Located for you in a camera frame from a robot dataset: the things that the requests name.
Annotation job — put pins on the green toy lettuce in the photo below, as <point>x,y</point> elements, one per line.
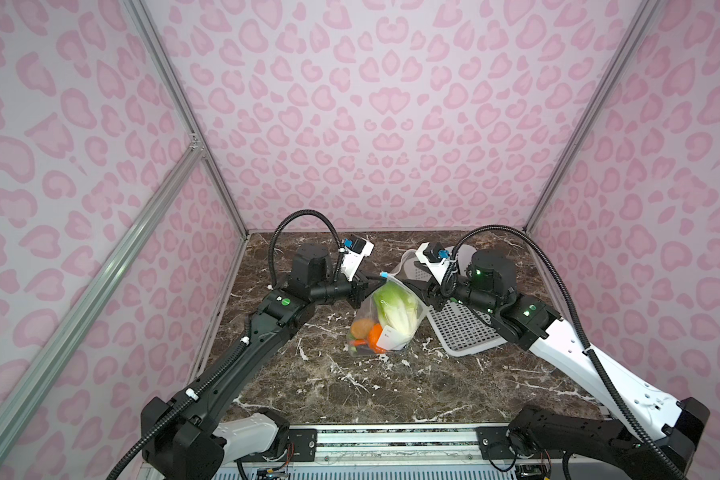
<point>398,308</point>

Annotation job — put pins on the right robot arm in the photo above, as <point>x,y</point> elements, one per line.
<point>651,434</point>

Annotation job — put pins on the clear zip top bag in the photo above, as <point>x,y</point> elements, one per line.
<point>391,340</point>

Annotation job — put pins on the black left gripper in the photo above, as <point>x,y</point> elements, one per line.
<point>360,288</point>

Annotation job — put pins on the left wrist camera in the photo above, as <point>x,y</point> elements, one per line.
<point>354,250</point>

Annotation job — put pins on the aluminium diagonal wall bar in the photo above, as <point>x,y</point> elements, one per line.
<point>36,381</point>

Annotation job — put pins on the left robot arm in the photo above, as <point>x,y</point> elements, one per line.
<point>234,372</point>

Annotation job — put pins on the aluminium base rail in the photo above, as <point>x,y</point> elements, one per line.
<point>426,451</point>

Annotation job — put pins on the aluminium corner post right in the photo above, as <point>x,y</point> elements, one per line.
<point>639,27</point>

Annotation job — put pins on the white perforated plastic basket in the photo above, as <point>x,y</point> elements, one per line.
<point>456,327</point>

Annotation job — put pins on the aluminium corner post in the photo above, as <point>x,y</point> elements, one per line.
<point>144,23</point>
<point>639,27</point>

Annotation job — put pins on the brown toy bread roll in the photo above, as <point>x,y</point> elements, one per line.
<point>361,328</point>

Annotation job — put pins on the aluminium corner post left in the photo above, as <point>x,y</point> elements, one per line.
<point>144,23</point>

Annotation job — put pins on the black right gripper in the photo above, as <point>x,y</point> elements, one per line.
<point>437,295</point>

